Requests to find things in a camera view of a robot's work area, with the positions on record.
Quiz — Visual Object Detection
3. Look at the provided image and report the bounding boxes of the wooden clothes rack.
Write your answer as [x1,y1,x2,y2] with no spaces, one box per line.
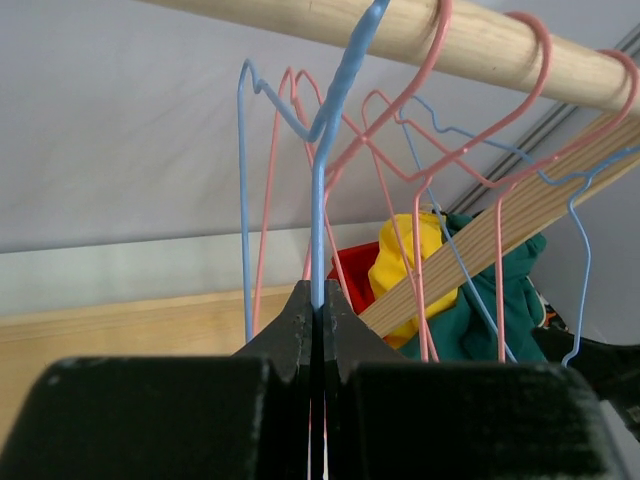
[0,0,640,401]

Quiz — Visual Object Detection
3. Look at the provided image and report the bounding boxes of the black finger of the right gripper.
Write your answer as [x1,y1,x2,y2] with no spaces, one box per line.
[532,327,639,435]

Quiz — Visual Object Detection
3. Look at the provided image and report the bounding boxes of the orange camouflage shorts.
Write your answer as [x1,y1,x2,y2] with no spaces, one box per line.
[537,292,569,332]

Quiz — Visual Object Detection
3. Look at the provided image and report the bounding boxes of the green shorts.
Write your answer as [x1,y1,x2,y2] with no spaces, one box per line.
[428,233,547,363]

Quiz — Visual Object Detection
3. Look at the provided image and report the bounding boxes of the light blue wire hanger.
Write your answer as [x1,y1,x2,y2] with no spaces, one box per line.
[397,94,640,369]

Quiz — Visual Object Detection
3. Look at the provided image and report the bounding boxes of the blue hanger with green shorts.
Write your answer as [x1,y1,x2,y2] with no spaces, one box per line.
[236,1,389,341]

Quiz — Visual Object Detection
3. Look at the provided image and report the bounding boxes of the yellow shorts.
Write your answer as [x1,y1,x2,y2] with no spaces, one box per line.
[368,210,458,349]

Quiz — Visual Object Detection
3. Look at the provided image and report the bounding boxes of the pink hanger with camouflage shorts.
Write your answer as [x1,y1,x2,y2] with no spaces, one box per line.
[294,12,554,364]

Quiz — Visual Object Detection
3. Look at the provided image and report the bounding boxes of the pink wire hanger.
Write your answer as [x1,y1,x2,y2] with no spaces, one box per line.
[361,50,639,362]

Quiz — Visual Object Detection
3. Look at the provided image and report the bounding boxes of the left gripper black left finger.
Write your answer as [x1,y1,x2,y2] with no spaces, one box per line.
[1,281,312,479]

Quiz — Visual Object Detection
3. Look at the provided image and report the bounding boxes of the red plastic bin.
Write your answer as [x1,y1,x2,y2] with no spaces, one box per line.
[337,242,379,315]

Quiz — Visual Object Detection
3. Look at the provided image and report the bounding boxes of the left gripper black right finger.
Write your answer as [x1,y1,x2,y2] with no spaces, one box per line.
[323,280,630,479]

